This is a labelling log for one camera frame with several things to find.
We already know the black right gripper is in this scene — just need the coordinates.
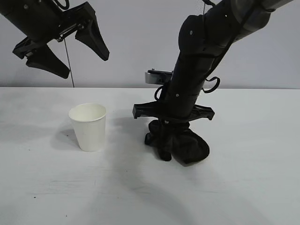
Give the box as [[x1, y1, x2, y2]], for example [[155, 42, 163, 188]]
[[132, 54, 215, 123]]

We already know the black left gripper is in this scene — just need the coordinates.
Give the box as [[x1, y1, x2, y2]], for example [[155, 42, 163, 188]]
[[0, 0, 110, 79]]

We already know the black and purple cloth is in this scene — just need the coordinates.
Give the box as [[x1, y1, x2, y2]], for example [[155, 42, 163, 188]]
[[144, 119, 210, 165]]

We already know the white paper cup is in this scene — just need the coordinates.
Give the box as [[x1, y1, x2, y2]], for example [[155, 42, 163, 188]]
[[68, 102, 108, 153]]

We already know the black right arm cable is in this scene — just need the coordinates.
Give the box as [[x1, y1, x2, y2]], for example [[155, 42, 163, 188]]
[[153, 0, 258, 102]]

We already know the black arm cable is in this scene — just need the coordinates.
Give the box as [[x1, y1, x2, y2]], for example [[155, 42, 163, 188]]
[[54, 0, 70, 10], [153, 0, 258, 102]]

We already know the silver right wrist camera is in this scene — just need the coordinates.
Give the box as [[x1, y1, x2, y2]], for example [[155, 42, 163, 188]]
[[144, 68, 174, 84]]

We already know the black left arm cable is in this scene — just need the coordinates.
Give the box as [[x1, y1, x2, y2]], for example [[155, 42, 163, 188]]
[[54, 0, 70, 10]]

